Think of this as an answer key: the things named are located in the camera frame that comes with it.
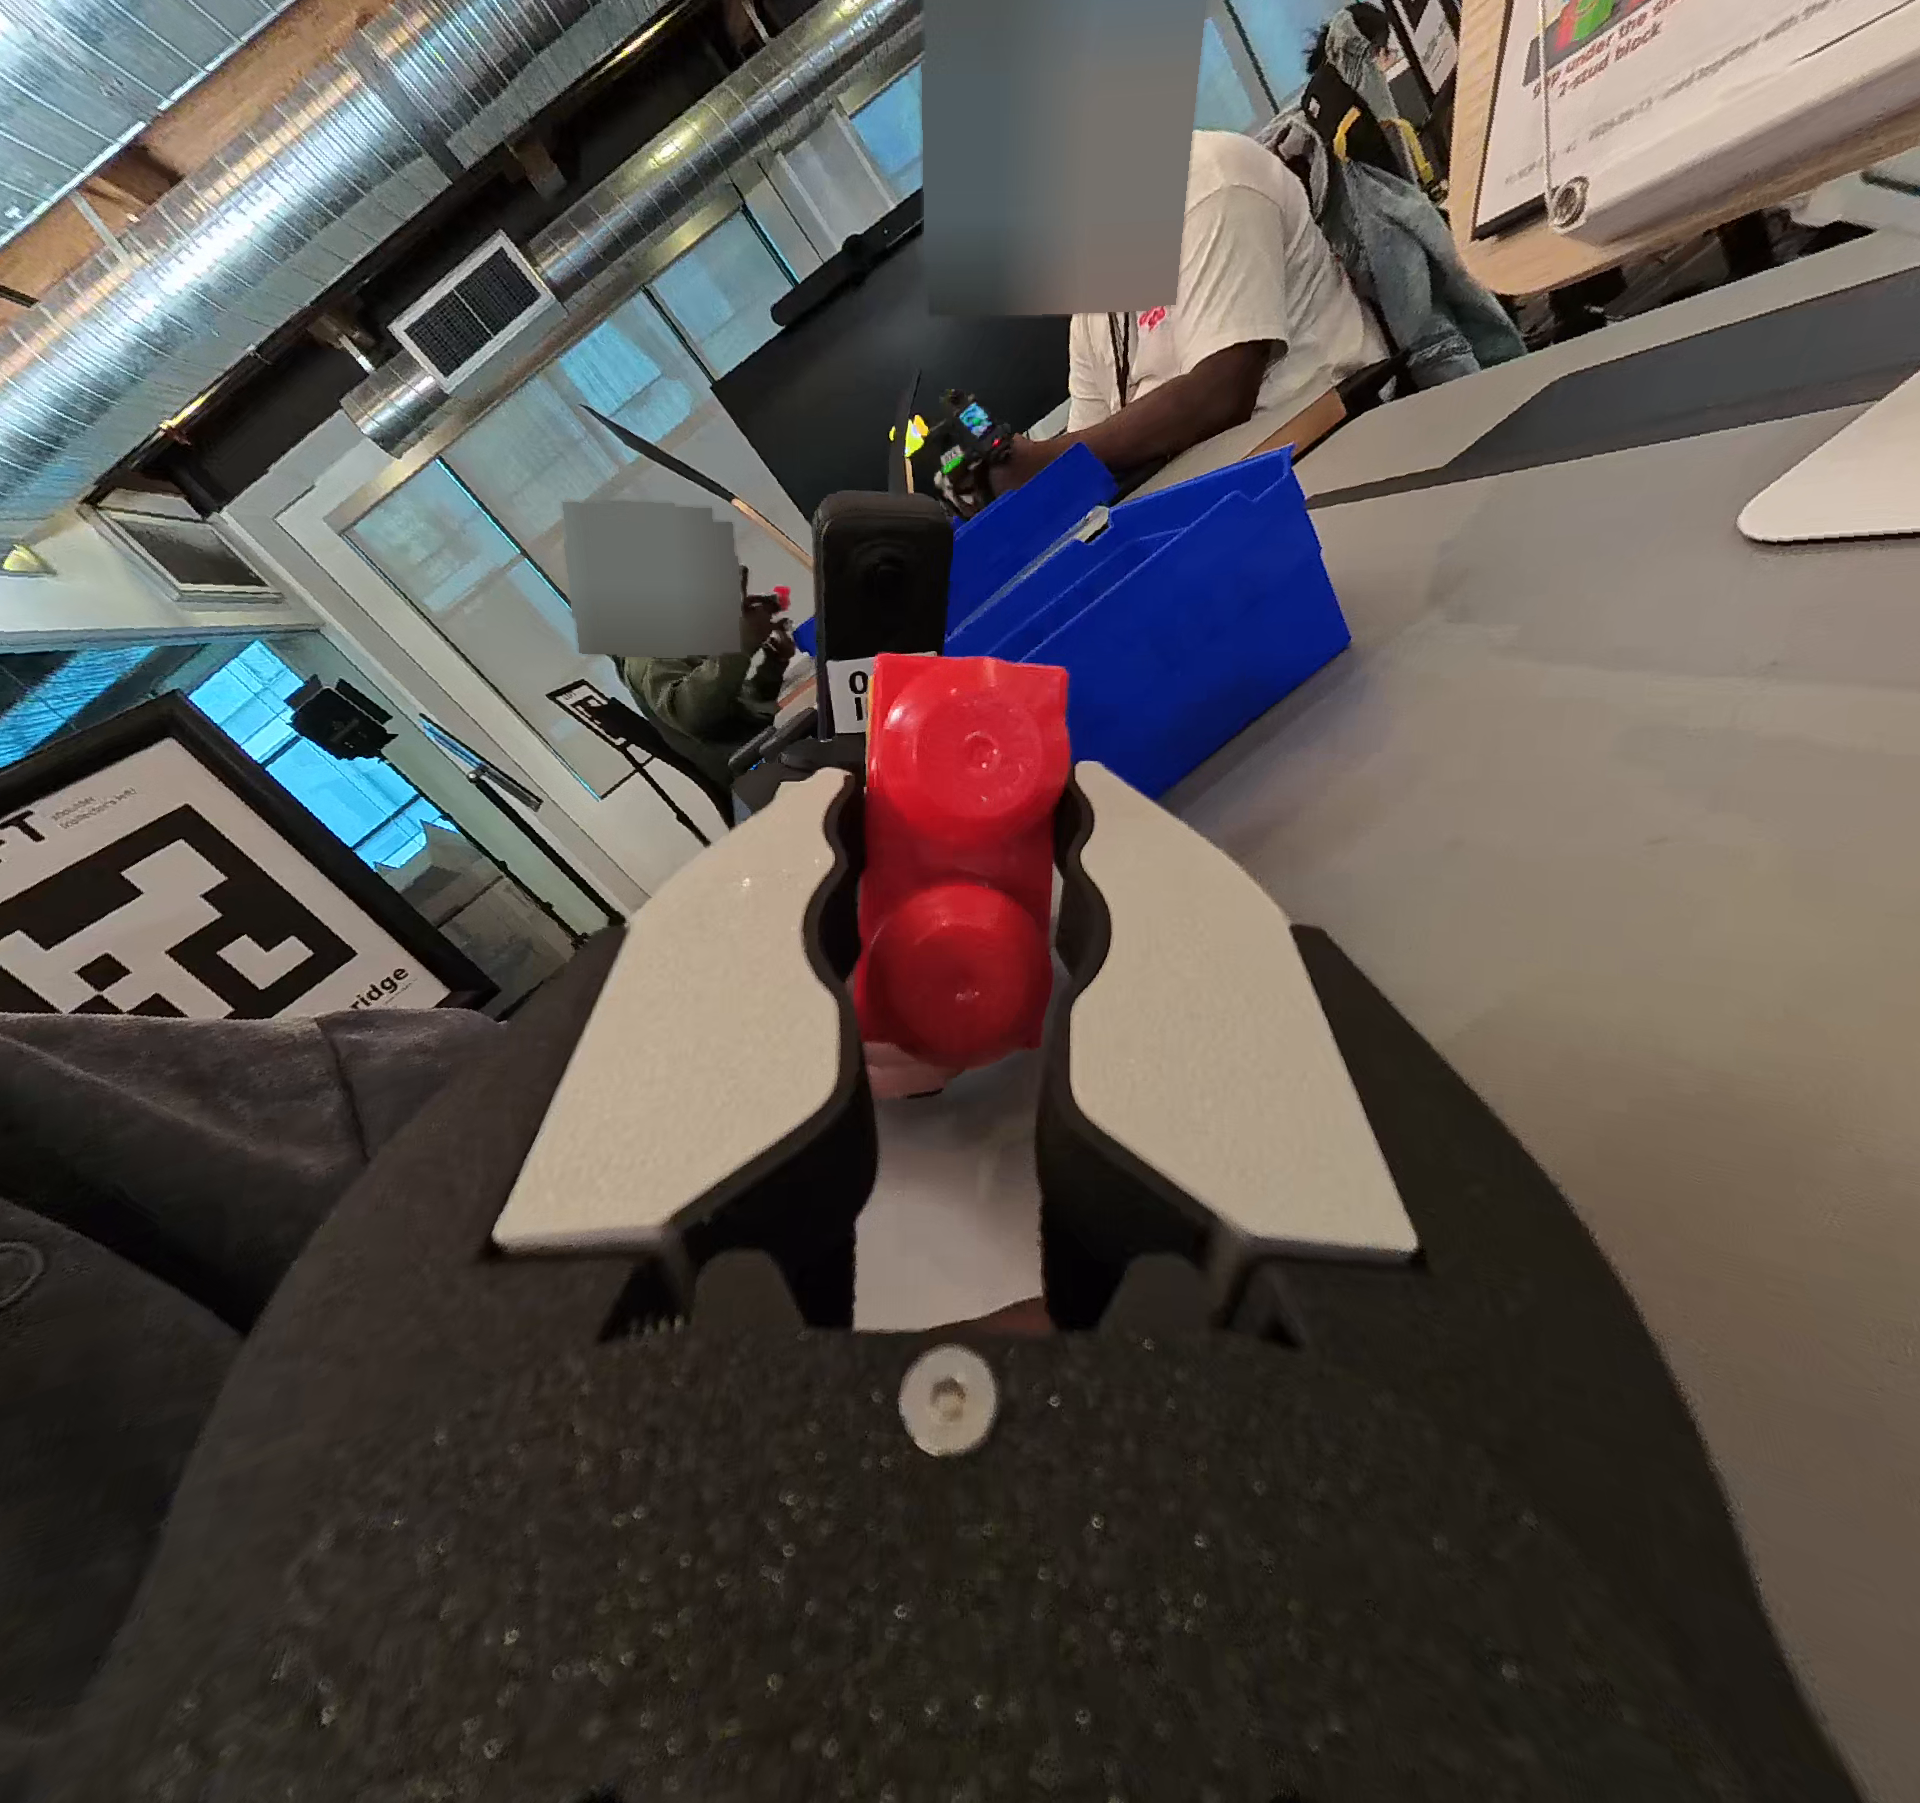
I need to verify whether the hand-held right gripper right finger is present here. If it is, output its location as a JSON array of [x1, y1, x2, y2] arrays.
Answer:
[[1033, 760, 1420, 1332]]

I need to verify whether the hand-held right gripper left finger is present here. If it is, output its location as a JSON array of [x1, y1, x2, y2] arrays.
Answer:
[[489, 764, 878, 1332]]

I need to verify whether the red two-stud block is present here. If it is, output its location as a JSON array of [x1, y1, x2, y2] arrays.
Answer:
[[852, 653, 1070, 1070]]

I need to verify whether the blue plastic bin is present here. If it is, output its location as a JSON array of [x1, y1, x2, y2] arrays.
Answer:
[[941, 450, 1353, 799], [792, 445, 1123, 651]]

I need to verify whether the grey desk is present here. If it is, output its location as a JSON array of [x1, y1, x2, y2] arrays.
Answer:
[[854, 234, 1920, 1803]]

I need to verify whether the black video bar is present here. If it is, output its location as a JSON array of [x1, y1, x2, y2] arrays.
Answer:
[[769, 217, 925, 328]]

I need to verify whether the black framed sign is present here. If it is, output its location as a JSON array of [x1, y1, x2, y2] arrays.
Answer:
[[547, 677, 714, 845]]

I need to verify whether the person's dark sweatshirt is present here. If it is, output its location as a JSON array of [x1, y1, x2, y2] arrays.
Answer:
[[0, 1008, 505, 1731]]

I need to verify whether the framed marker sign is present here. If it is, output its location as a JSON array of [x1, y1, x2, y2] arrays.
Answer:
[[0, 694, 501, 1017]]

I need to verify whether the denim jacket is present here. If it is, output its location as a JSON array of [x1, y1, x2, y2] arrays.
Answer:
[[1259, 3, 1529, 395]]

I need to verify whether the instruction sheet on stand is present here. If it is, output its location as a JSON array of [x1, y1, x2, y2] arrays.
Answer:
[[1446, 0, 1920, 297]]

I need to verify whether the clear framed instruction sheet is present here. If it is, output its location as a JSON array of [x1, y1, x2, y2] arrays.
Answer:
[[1468, 0, 1920, 252]]

